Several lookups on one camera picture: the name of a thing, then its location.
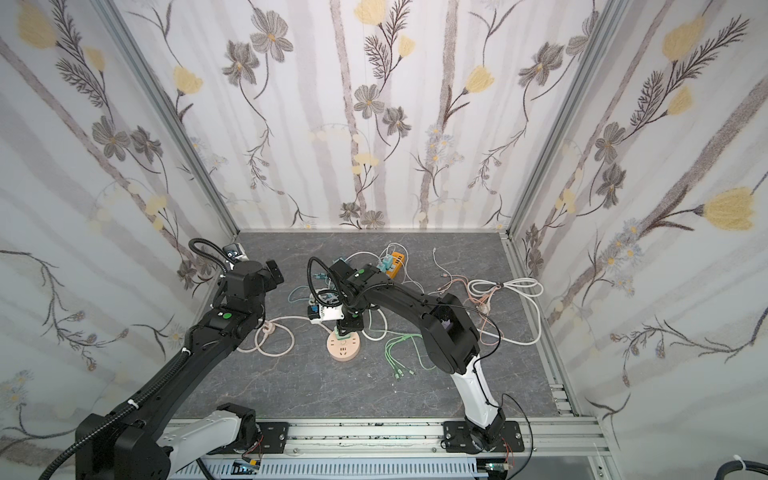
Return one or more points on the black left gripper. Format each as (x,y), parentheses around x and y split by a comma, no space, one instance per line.
(270,274)

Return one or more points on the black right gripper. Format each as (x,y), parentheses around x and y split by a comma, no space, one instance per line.
(347,321)

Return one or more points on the teal USB charger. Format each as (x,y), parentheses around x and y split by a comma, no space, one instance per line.
(386,263)

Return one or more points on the orange power strip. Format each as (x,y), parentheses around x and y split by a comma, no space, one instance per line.
(399,263)

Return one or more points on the round beige power strip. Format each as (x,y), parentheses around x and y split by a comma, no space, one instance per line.
(345,348)

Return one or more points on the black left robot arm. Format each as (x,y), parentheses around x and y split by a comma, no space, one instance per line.
(128,443)

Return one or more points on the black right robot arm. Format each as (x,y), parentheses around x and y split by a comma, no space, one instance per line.
(451,339)

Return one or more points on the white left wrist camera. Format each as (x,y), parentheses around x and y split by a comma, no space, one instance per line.
(234,253)

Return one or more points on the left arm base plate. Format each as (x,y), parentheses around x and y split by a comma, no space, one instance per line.
(264,437)

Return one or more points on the aluminium rail frame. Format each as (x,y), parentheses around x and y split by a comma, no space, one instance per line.
(555,448)

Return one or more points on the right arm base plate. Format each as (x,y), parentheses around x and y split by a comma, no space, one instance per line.
(464,437)

